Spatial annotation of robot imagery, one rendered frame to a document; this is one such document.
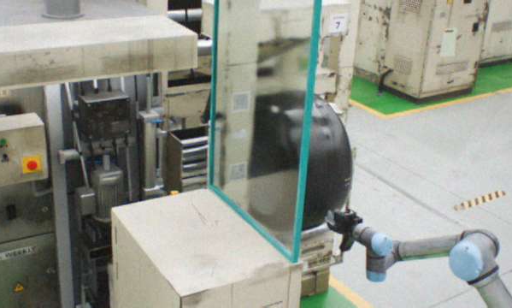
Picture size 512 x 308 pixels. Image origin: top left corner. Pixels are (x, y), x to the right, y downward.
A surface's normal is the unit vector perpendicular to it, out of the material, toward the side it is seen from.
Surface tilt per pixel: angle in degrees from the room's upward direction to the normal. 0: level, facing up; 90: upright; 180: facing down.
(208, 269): 0
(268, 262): 0
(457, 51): 90
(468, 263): 85
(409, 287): 0
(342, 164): 72
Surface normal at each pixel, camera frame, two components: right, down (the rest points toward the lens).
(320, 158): 0.48, -0.05
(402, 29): -0.83, 0.18
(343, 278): 0.05, -0.91
